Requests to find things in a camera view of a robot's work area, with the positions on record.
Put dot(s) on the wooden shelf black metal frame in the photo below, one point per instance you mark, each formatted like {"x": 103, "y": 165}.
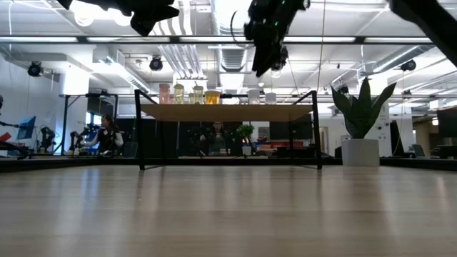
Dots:
{"x": 225, "y": 112}

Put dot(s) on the silver ceiling air duct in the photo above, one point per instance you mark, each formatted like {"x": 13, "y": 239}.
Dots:
{"x": 233, "y": 60}

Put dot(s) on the grey office chair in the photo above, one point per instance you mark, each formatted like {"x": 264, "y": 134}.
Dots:
{"x": 418, "y": 150}

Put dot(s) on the small background potted plant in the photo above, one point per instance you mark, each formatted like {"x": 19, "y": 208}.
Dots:
{"x": 245, "y": 130}

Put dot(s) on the black background table frame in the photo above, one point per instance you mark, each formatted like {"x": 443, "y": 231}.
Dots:
{"x": 65, "y": 121}

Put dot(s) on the person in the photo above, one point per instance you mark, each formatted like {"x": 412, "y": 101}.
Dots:
{"x": 218, "y": 141}
{"x": 107, "y": 139}

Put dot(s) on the black ceiling spotlight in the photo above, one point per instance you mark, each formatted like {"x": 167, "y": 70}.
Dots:
{"x": 156, "y": 63}
{"x": 408, "y": 65}
{"x": 34, "y": 69}
{"x": 284, "y": 57}

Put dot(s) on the amber pill bottle white cap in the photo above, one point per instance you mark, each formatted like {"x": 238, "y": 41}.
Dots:
{"x": 213, "y": 97}

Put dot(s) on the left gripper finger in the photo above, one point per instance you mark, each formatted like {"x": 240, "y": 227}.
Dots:
{"x": 160, "y": 10}
{"x": 143, "y": 25}

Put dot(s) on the dark computer monitor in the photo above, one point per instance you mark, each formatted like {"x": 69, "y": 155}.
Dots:
{"x": 448, "y": 123}

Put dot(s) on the blue lit computer monitor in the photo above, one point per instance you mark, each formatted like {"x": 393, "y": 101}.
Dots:
{"x": 26, "y": 128}

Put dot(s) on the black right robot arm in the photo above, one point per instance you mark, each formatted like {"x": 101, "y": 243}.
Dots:
{"x": 435, "y": 25}

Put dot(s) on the snake plant in white pot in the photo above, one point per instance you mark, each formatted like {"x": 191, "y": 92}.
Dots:
{"x": 360, "y": 151}

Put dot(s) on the black room divider panels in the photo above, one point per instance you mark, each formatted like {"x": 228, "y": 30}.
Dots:
{"x": 178, "y": 139}

